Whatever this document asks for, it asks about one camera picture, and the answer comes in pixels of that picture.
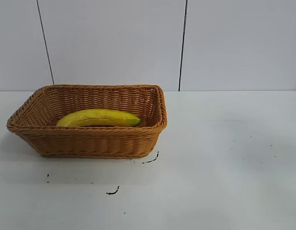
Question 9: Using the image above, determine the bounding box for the brown woven wicker basket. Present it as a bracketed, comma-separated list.
[6, 83, 168, 159]

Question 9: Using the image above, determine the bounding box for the yellow banana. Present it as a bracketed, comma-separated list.
[56, 109, 142, 127]

